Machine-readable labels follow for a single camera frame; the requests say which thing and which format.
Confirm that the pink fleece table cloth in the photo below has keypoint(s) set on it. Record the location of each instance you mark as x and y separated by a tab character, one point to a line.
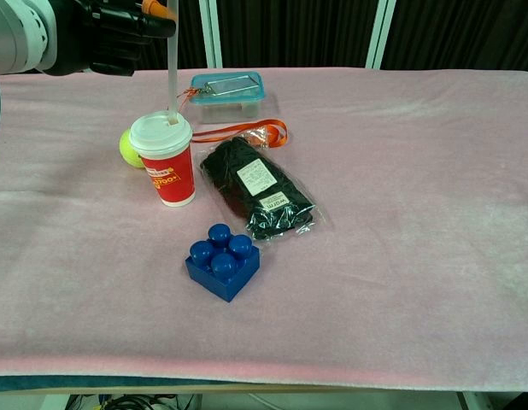
375	213

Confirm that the blue four-stud building block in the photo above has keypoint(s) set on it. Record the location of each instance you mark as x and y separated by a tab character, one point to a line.
223	265

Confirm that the red paper cup white lid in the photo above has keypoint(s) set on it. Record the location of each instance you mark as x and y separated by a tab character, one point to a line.
170	164

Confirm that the white vertical frame post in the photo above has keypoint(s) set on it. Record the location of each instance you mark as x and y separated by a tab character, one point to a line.
380	32
210	32

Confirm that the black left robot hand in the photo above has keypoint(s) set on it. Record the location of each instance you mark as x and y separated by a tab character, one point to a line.
106	36

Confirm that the black gloves in plastic bag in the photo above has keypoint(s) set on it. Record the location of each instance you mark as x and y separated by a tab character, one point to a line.
257	190

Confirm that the clear container with blue lid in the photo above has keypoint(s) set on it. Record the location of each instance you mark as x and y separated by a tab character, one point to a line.
227	96

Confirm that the yellow-green tennis ball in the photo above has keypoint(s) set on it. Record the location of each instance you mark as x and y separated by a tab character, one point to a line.
129	149

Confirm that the white straw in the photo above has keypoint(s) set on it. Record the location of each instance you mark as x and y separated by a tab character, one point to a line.
173	64

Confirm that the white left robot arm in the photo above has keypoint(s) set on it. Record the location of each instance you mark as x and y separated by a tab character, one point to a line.
16	34

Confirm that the black curtain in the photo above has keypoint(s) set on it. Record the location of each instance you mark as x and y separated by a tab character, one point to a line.
298	30

